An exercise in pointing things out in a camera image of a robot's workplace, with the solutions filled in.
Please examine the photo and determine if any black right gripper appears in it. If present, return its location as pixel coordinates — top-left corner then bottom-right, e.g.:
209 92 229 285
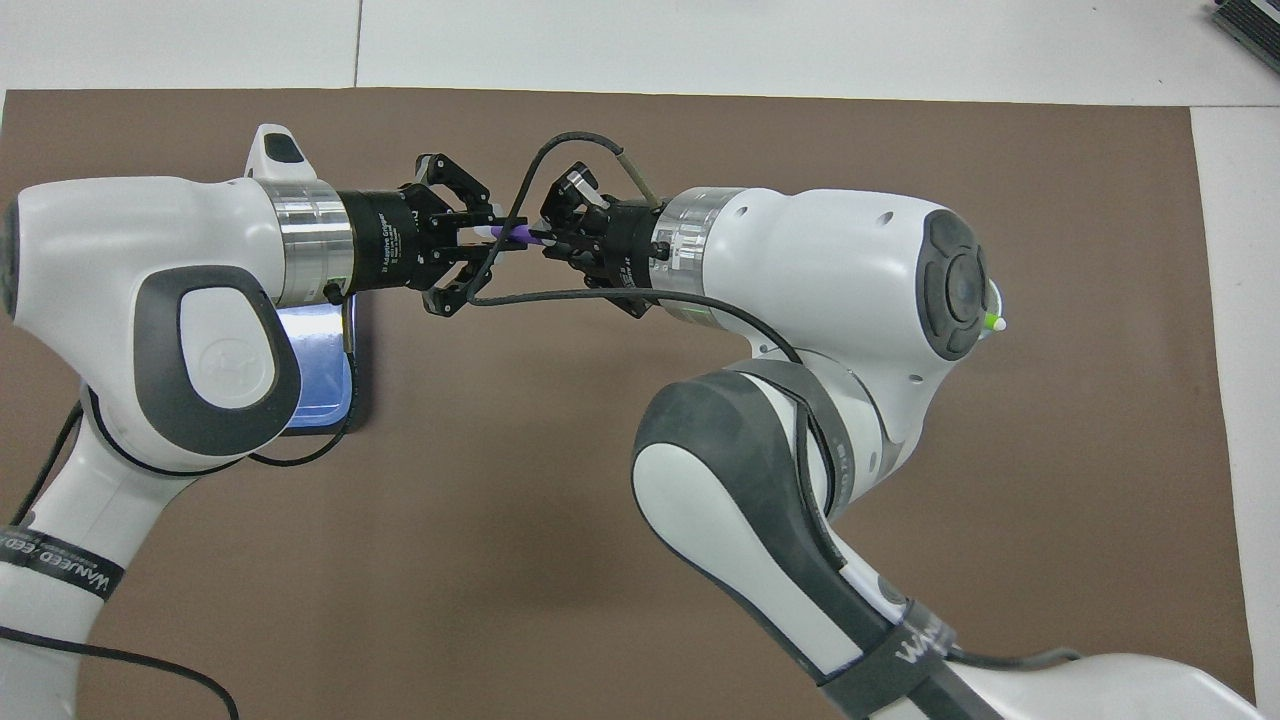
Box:
540 163 669 319

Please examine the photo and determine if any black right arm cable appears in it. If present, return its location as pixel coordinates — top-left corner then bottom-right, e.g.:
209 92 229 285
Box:
466 131 1086 673

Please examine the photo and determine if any brown table mat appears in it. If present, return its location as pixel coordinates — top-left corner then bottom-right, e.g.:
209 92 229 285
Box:
0 88 1257 720

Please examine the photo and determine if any purple pen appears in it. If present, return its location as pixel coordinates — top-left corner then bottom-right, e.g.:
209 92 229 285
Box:
474 222 553 247

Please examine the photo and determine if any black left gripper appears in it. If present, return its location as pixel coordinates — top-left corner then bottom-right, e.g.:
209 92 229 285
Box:
340 152 501 319

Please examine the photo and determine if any grey ribbed device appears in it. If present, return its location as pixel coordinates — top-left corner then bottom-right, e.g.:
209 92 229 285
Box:
1208 0 1280 73

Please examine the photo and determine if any blue plastic tray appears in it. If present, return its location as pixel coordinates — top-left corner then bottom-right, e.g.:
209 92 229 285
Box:
275 300 359 436

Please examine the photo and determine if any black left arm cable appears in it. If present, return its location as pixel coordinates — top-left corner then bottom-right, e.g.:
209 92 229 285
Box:
0 288 357 720

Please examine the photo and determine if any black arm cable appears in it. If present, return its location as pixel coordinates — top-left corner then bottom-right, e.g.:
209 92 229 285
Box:
0 288 357 720
466 131 1086 673

